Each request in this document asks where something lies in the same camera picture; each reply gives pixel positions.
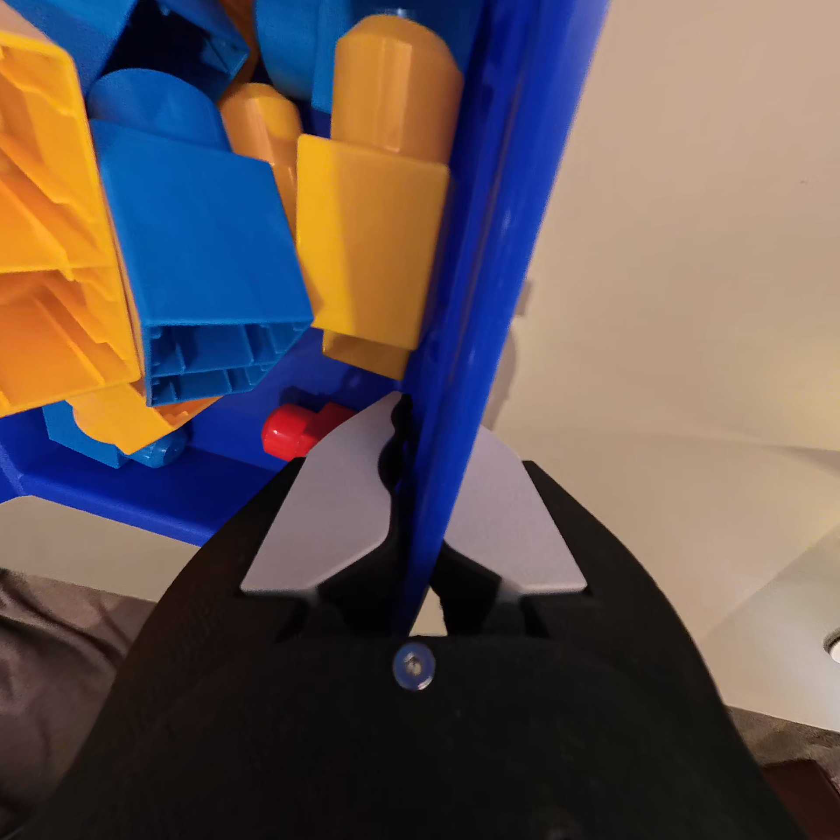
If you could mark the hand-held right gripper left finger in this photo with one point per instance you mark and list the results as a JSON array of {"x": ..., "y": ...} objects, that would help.
[{"x": 328, "y": 499}]

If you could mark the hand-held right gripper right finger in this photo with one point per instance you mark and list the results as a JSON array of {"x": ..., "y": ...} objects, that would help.
[{"x": 505, "y": 525}]

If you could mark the blue plastic bin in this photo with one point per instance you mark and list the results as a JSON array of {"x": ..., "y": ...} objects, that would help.
[{"x": 459, "y": 328}]

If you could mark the pile of toy blocks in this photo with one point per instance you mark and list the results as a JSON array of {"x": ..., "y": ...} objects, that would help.
[{"x": 197, "y": 229}]

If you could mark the round metal table fitting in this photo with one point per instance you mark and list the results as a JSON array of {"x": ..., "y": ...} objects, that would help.
[{"x": 833, "y": 646}]

